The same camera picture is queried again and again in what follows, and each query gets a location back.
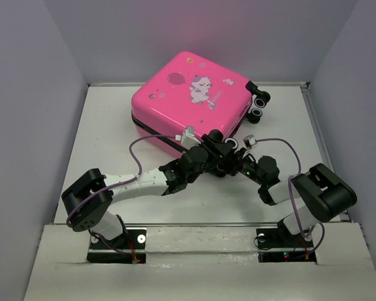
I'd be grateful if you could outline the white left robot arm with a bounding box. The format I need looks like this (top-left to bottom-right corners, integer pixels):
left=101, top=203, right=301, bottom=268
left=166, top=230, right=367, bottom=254
left=61, top=130, right=238, bottom=248

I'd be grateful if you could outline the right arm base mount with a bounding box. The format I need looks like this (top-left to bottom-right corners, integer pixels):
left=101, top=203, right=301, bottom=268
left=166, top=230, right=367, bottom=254
left=253, top=228, right=317, bottom=263

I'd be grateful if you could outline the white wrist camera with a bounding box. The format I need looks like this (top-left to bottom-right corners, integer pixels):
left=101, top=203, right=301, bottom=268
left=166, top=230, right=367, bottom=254
left=243, top=134, right=258, bottom=154
left=175, top=126, right=201, bottom=149

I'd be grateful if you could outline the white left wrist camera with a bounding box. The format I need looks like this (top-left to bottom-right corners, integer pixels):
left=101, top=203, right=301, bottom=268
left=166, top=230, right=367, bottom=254
left=175, top=126, right=201, bottom=149

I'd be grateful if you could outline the aluminium table rail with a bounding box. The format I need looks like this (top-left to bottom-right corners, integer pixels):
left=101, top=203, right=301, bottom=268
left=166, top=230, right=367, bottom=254
left=298, top=86, right=357, bottom=223

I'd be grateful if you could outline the pink hard-shell suitcase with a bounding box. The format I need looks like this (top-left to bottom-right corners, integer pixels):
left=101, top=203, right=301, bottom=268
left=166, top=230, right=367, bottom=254
left=131, top=51, right=271, bottom=157

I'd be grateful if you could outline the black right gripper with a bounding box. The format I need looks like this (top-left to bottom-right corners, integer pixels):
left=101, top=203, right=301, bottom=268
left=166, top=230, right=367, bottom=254
left=219, top=146, right=265, bottom=186

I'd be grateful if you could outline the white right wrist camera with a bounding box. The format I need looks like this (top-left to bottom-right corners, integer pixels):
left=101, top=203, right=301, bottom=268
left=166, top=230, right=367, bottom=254
left=243, top=134, right=258, bottom=154

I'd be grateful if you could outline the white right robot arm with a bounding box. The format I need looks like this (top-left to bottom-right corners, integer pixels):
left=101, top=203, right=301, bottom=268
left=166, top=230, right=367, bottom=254
left=218, top=151, right=358, bottom=246

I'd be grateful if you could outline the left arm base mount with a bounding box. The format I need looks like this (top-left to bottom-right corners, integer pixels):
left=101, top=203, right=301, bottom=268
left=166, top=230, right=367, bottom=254
left=86, top=228, right=147, bottom=265

